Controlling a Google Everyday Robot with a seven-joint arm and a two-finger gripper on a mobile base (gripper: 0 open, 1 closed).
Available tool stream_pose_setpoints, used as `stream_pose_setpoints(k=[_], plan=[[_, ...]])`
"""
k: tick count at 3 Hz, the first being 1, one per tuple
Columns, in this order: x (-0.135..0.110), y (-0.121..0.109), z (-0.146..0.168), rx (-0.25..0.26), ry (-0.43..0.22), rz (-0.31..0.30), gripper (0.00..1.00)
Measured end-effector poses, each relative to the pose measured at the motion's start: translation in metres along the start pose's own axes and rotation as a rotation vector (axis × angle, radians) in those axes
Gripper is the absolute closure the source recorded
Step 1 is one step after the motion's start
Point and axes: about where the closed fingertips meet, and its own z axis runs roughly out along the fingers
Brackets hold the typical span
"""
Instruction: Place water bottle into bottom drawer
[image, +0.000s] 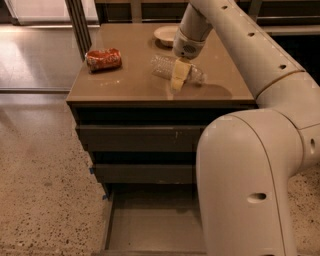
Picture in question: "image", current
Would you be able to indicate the white ceramic bowl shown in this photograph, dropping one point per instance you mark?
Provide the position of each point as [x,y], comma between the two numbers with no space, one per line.
[166,35]

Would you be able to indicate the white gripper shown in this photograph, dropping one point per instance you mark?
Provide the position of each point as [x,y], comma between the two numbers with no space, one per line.
[185,47]

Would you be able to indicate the clear plastic water bottle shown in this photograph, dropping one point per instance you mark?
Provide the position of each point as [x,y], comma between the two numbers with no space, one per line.
[162,66]

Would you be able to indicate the crushed orange soda can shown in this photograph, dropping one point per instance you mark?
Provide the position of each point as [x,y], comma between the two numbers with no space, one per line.
[109,58]

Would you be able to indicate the blue tape piece lower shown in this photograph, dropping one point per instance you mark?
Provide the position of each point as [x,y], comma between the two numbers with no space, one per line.
[105,197]

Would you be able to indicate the grey top drawer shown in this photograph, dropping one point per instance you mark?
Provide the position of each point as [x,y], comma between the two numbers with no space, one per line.
[180,138]

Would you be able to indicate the grey middle drawer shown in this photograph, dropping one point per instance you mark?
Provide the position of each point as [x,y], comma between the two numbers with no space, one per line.
[148,174]

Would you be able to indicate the blue tape piece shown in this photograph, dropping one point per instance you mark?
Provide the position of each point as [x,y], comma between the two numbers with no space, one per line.
[91,170]
[105,197]

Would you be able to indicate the grey three-drawer cabinet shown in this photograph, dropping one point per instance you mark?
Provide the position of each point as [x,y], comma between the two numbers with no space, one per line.
[133,96]

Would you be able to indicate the blue tape piece upper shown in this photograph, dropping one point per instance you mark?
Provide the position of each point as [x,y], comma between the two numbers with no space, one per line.
[91,170]

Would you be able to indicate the open grey bottom drawer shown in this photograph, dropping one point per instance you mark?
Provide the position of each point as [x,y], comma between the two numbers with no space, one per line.
[153,220]

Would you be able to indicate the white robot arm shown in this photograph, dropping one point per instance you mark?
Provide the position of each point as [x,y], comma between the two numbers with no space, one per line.
[245,159]

